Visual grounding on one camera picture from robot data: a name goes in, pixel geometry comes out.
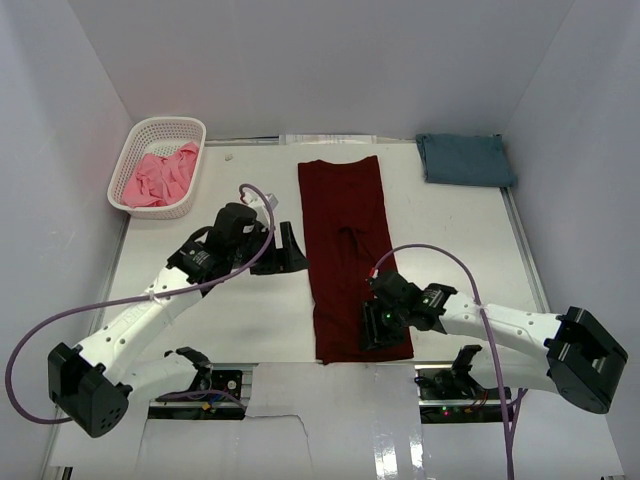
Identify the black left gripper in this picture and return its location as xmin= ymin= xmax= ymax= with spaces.
xmin=230 ymin=222 xmax=310 ymax=275

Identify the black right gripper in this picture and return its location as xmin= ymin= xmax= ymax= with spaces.
xmin=359 ymin=299 xmax=410 ymax=352

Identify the dark red t shirt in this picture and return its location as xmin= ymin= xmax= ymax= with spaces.
xmin=298 ymin=156 xmax=414 ymax=364

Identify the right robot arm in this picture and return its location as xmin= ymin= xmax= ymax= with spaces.
xmin=362 ymin=271 xmax=628 ymax=414

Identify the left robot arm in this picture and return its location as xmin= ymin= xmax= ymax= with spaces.
xmin=48 ymin=202 xmax=308 ymax=438

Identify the white paper sheet front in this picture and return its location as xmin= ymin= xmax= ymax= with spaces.
xmin=49 ymin=362 xmax=626 ymax=468

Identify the pink t shirt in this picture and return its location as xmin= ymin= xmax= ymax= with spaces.
xmin=121 ymin=142 xmax=199 ymax=208

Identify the white plastic basket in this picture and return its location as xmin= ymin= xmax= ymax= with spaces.
xmin=107 ymin=117 xmax=206 ymax=220

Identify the folded teal t shirt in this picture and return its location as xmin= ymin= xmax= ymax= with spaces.
xmin=415 ymin=134 xmax=517 ymax=188

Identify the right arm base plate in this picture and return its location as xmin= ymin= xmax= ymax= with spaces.
xmin=414 ymin=365 xmax=502 ymax=425

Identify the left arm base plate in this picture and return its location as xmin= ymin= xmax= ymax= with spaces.
xmin=148 ymin=365 xmax=253 ymax=421

